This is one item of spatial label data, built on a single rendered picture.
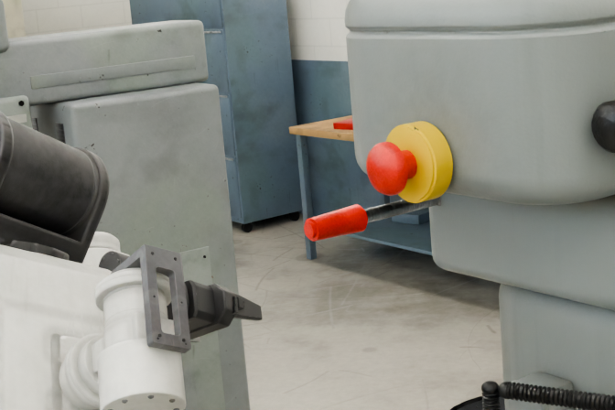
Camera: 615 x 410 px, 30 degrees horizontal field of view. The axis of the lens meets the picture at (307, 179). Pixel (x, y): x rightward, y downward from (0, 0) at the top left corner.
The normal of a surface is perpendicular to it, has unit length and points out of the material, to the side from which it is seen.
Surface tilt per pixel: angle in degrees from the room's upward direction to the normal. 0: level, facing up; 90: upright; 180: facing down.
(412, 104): 90
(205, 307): 70
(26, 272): 58
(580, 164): 90
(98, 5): 90
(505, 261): 90
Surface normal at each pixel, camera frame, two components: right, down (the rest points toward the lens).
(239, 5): 0.59, 0.10
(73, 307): 0.64, -0.49
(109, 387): -0.64, -0.33
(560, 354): -0.80, 0.18
